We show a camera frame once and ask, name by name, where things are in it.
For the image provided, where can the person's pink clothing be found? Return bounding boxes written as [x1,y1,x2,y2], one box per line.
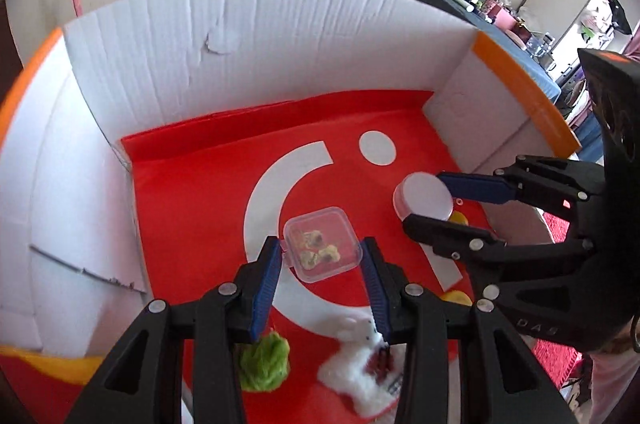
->
[565,304,640,424]

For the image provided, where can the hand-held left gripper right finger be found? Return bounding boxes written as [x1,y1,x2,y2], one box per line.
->
[361,237,581,424]

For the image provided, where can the red knitted blanket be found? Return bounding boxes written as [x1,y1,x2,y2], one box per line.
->
[530,210,591,392]

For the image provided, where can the orange cardboard box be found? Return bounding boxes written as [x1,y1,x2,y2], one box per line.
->
[0,0,583,424]

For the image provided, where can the small green plush scrunchie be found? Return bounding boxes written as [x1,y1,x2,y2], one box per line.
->
[239,329,291,394]

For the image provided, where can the round white lidded container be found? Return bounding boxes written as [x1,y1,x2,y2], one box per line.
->
[392,172,453,222]

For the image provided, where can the white fluffy bow hair clip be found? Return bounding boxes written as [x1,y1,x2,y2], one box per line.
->
[317,311,416,417]

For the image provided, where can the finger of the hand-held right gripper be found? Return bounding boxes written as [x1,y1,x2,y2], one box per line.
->
[436,154,608,227]
[402,213,601,305]

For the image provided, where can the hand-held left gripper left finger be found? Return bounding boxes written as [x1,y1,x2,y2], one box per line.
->
[65,236,283,424]

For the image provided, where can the small clear plastic box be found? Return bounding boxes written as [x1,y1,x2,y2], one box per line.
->
[282,206,363,285]

